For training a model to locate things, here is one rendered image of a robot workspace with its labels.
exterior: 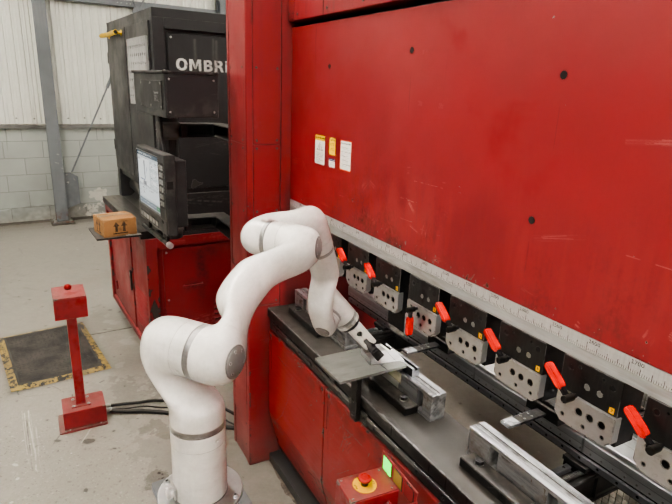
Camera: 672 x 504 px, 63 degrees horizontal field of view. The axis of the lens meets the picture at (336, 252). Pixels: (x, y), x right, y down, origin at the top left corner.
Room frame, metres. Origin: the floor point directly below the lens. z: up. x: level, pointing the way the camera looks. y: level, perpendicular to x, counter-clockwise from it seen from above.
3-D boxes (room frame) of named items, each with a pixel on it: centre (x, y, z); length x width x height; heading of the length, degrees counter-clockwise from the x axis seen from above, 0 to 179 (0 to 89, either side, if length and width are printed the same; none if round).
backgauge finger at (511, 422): (1.42, -0.61, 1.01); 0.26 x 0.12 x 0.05; 119
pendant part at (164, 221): (2.55, 0.83, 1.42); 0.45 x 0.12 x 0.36; 34
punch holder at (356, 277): (1.97, -0.12, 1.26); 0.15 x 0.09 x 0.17; 29
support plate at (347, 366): (1.70, -0.10, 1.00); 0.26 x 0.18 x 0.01; 119
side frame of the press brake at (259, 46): (2.71, 0.10, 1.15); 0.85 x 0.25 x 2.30; 119
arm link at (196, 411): (1.05, 0.32, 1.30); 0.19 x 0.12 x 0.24; 65
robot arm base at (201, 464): (1.04, 0.29, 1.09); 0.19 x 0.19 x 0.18
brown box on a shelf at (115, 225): (3.28, 1.39, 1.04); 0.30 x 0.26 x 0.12; 33
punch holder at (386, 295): (1.79, -0.21, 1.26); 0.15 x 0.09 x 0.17; 29
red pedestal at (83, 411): (2.73, 1.43, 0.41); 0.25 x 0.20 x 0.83; 119
